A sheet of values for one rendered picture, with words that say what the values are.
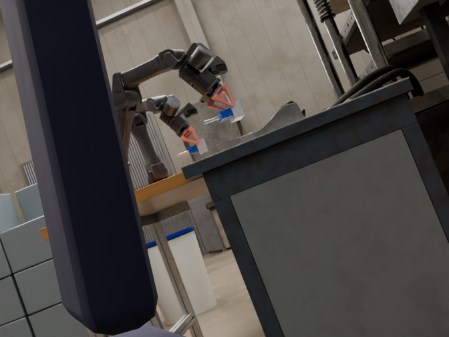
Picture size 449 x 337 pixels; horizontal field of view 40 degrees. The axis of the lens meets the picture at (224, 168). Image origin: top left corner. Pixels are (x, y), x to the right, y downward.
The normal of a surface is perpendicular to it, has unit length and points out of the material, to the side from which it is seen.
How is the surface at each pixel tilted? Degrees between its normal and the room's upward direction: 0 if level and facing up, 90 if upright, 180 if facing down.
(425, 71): 90
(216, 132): 90
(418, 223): 90
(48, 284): 90
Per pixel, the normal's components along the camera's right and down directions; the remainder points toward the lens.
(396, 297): -0.07, -0.05
